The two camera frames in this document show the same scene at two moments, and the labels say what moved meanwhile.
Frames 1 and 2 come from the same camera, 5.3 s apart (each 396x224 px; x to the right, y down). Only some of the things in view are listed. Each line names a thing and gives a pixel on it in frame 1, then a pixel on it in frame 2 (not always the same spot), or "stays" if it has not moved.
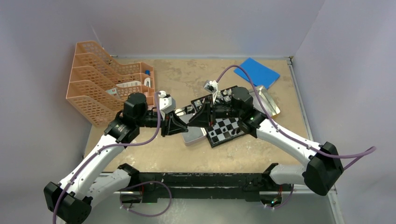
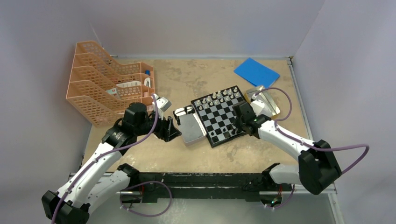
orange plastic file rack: (98, 87) stays
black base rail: (200, 185) stays
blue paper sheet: (260, 74) stays
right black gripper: (204, 117) → (237, 123)
